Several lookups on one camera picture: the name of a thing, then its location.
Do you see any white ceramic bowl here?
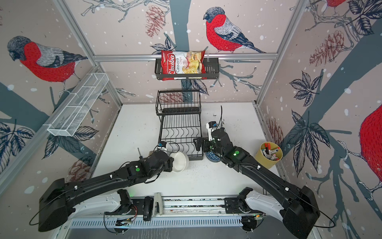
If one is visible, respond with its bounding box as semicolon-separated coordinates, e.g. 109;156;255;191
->
170;152;190;173

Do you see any blue patterned bowl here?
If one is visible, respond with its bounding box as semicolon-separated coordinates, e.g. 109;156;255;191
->
205;152;221;162

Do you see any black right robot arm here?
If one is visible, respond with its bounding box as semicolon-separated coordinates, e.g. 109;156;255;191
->
193;129;320;239

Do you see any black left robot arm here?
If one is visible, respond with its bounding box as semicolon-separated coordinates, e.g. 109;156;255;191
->
37;151;174;232

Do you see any black two-tier dish rack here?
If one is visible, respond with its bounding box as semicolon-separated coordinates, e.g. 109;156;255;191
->
156;90;203;161

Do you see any yellow cup with markers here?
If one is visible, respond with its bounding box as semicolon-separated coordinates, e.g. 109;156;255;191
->
255;142;283;169

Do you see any red cassava chips bag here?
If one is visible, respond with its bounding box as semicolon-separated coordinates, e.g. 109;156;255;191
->
161;50;206;75

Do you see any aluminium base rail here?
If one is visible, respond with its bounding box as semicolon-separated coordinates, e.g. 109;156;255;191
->
63;191;307;235

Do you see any black wall wire basket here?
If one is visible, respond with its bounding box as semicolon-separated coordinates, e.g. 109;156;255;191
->
154;58;219;80

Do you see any white wire wall shelf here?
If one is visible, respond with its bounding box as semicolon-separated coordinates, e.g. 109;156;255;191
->
47;73;109;136

